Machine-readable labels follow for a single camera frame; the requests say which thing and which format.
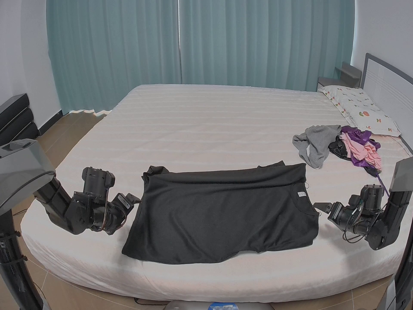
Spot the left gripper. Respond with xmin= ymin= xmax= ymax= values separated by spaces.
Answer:
xmin=93 ymin=192 xmax=141 ymax=236

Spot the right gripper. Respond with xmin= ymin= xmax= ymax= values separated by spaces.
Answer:
xmin=314 ymin=202 xmax=358 ymax=233

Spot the black T-shirt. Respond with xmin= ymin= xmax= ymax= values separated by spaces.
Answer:
xmin=122 ymin=161 xmax=320 ymax=265

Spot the pile of clothes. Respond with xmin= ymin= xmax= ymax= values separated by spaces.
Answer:
xmin=328 ymin=125 xmax=391 ymax=197

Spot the bed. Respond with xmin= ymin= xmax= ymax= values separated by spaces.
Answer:
xmin=19 ymin=53 xmax=413 ymax=306

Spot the grey garment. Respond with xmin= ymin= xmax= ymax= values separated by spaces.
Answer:
xmin=292 ymin=125 xmax=342 ymax=170

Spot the white printed pillow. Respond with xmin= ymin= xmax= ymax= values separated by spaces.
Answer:
xmin=318 ymin=85 xmax=402 ymax=137

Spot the grey bedside table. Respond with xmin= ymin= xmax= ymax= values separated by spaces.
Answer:
xmin=317 ymin=61 xmax=362 ymax=91

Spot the black chest of drawers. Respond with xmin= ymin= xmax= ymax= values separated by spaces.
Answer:
xmin=0 ymin=93 xmax=41 ymax=144

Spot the blue-green curtain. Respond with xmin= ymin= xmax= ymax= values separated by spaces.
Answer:
xmin=177 ymin=0 xmax=355 ymax=92
xmin=47 ymin=0 xmax=181 ymax=115

